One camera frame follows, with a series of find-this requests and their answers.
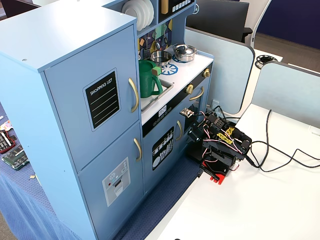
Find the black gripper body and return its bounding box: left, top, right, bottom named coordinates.
left=187, top=113, right=218, bottom=143

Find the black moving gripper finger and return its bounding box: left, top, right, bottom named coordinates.
left=199, top=136, right=212, bottom=161

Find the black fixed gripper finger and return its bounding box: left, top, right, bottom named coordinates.
left=186, top=136, right=204, bottom=161

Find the blue shopping list cabinet door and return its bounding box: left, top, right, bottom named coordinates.
left=43, top=23, right=141, bottom=174

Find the blue oven door with window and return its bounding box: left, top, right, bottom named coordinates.
left=183, top=79, right=211, bottom=152

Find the blue dishwasher print door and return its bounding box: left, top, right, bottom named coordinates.
left=142, top=109, right=186, bottom=196

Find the open steel toy pot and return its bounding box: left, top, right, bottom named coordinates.
left=149, top=50, right=173, bottom=67

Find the blue ice dispenser cabinet door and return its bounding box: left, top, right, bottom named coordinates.
left=77, top=120, right=145, bottom=240

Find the red table clamp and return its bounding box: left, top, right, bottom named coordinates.
left=199, top=161, right=227, bottom=186

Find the grey toy sink basin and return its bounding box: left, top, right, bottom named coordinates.
left=140, top=77, right=174, bottom=112

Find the light blue desk divider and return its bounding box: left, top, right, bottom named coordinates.
left=246, top=61, right=320, bottom=131
left=184, top=26, right=256, bottom=116

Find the green plastic pitcher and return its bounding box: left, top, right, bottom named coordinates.
left=138, top=59, right=164, bottom=99

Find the steel toy pot with lid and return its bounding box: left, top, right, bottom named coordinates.
left=173, top=44, right=199, bottom=63

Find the steel toy ladle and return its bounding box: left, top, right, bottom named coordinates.
left=153, top=33, right=162, bottom=51

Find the black computer monitor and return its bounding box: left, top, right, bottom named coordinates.
left=185, top=0, right=251, bottom=43

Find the black toy microwave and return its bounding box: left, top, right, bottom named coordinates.
left=158, top=0, right=196, bottom=25

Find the white toy plate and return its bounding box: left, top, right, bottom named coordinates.
left=144, top=0, right=155, bottom=27
left=136, top=0, right=152, bottom=30
left=121, top=0, right=147, bottom=27

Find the blue wooden toy kitchen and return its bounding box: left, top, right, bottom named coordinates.
left=0, top=0, right=215, bottom=240

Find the green circuit board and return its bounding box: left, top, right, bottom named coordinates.
left=1, top=146, right=30, bottom=172

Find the red black bit case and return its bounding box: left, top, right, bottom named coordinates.
left=0, top=129, right=19, bottom=155

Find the colourful sticker sheet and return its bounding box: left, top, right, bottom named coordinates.
left=0, top=119, right=14, bottom=132

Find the dark brown desk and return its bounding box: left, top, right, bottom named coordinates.
left=0, top=0, right=41, bottom=19

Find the small wrist camera board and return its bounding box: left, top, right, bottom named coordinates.
left=179, top=107, right=195, bottom=118

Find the thin black camera wire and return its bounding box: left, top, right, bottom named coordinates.
left=192, top=105, right=242, bottom=121

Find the thick black cable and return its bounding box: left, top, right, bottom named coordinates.
left=246, top=108, right=320, bottom=173
left=249, top=140, right=320, bottom=169

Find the black round cable grommet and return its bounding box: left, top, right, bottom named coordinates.
left=254, top=55, right=279, bottom=70

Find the white curved frame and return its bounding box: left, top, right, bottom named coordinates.
left=249, top=0, right=273, bottom=49

